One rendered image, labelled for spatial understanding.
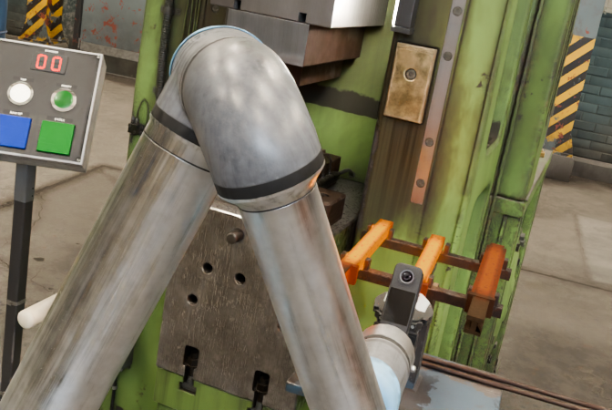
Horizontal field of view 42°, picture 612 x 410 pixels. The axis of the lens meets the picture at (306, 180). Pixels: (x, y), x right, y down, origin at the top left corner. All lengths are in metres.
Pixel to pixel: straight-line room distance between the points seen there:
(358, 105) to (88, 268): 1.43
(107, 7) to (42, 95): 6.76
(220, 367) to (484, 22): 1.01
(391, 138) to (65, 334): 1.11
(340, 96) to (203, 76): 1.49
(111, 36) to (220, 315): 6.94
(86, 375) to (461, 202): 1.13
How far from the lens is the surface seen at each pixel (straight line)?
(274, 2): 1.82
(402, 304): 1.26
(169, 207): 0.91
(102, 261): 0.94
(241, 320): 1.93
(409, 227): 1.93
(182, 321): 2.01
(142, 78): 2.16
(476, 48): 1.85
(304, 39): 1.80
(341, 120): 2.29
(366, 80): 2.26
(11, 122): 1.98
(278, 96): 0.79
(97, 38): 8.81
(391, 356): 1.13
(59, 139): 1.95
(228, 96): 0.78
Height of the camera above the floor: 1.50
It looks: 15 degrees down
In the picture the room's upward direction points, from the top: 10 degrees clockwise
